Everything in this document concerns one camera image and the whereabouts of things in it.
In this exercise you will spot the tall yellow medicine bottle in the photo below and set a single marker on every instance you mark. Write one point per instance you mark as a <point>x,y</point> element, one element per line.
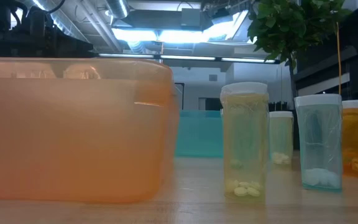
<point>244,140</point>

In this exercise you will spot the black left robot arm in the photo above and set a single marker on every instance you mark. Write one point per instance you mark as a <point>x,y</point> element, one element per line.
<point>26,40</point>

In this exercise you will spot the translucent teal plastic bin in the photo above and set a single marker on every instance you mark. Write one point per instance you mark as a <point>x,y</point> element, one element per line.
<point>197,137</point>

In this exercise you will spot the white-capped medicine bottle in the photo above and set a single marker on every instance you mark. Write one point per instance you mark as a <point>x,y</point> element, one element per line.
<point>81,72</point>

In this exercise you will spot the translucent orange plastic bin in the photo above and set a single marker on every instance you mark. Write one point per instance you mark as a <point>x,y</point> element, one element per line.
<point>73,140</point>

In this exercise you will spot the teal medicine bottle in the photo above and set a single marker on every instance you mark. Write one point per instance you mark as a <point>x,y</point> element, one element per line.
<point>319,140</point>

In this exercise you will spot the long LED light strip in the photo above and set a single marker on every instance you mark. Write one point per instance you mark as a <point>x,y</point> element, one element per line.
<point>185,58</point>

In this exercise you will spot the bright ceiling light panel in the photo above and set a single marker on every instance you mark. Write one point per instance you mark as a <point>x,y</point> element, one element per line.
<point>182,35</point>

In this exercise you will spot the grey ceiling box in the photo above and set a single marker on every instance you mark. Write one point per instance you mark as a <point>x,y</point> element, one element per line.
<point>191,17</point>

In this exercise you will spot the green leafy plant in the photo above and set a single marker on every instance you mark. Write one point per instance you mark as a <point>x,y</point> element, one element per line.
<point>284,25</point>

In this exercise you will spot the thin yellow pole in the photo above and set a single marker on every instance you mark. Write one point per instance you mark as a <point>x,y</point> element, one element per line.
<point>338,56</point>

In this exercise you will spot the silver ceiling duct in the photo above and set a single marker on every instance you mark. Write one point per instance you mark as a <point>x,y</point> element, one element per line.
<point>118,7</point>
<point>64,21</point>

